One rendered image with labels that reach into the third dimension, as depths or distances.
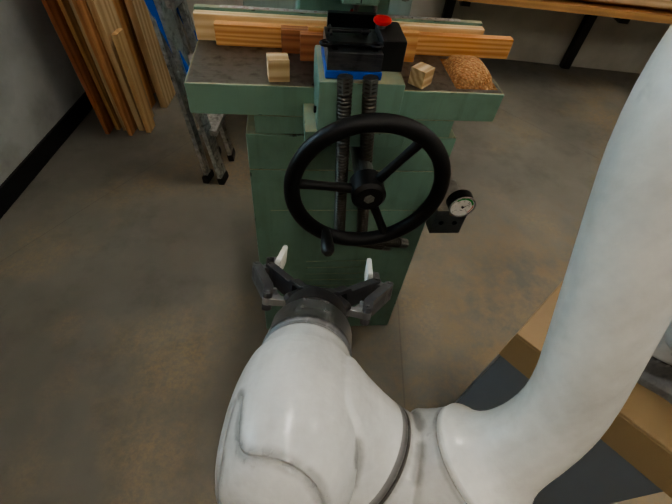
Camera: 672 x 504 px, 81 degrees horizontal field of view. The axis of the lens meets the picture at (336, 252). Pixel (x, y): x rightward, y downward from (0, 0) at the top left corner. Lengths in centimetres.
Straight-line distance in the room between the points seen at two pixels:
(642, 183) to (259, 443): 25
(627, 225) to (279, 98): 64
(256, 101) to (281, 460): 65
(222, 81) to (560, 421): 70
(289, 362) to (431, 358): 117
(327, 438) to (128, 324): 132
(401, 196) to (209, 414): 87
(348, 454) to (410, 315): 125
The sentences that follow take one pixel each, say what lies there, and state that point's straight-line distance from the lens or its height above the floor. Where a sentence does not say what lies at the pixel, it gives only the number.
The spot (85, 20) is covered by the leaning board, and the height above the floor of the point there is 54.
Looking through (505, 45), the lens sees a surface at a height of 93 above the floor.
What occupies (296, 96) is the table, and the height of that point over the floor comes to 88.
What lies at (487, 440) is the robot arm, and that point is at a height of 95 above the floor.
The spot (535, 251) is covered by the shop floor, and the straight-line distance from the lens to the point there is 196.
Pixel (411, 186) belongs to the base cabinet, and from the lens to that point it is 95.
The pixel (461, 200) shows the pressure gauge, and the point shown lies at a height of 68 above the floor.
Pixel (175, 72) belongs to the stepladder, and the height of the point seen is 51.
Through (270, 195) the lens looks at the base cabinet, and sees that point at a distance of 93.
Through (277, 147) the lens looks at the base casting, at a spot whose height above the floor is 77.
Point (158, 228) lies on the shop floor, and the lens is 181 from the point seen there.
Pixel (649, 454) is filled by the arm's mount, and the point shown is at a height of 65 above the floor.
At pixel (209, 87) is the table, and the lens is 79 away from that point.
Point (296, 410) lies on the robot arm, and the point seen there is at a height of 99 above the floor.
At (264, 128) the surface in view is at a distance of 82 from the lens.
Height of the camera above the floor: 126
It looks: 50 degrees down
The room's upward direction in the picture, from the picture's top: 7 degrees clockwise
